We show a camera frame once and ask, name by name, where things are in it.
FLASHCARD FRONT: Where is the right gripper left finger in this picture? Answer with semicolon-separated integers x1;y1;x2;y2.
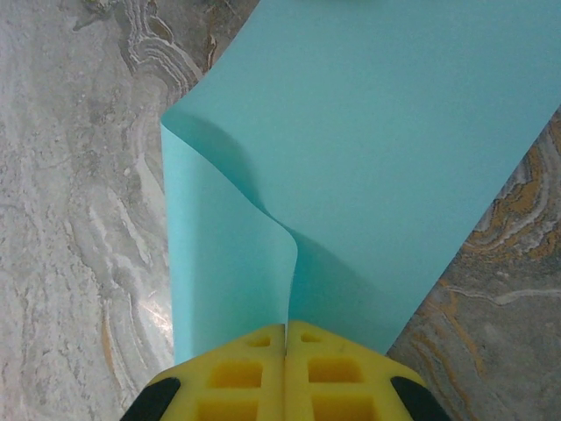
124;322;286;421

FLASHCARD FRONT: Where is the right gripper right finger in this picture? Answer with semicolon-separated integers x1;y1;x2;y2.
285;319;444;421

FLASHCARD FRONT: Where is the teal paper sheet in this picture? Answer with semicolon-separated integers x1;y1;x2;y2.
160;0;561;365

